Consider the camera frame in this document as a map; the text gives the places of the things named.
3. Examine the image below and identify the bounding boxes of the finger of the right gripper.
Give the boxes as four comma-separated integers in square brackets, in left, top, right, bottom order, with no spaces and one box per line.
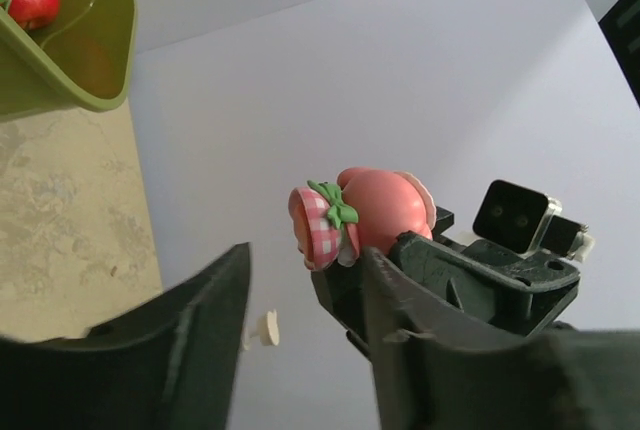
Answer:
[311,260,371,362]

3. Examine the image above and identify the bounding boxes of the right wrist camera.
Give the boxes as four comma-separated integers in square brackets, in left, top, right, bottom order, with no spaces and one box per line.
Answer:
[472,180,595,263]

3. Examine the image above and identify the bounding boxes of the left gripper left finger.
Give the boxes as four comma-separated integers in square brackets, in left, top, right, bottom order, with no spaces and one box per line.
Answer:
[1,243,251,430]

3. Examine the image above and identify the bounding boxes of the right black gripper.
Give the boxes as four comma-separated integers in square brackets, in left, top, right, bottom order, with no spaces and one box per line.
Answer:
[389,207,580,336]

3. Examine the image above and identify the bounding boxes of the olive green plastic bin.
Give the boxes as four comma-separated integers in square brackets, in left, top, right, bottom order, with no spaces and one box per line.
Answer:
[1,0,137,119]

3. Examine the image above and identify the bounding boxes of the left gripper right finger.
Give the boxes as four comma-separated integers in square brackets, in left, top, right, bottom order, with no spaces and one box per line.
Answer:
[362,249,639,430]

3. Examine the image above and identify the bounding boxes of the pink toy with green center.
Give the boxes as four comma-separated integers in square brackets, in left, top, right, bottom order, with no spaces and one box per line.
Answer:
[288,167,437,271]

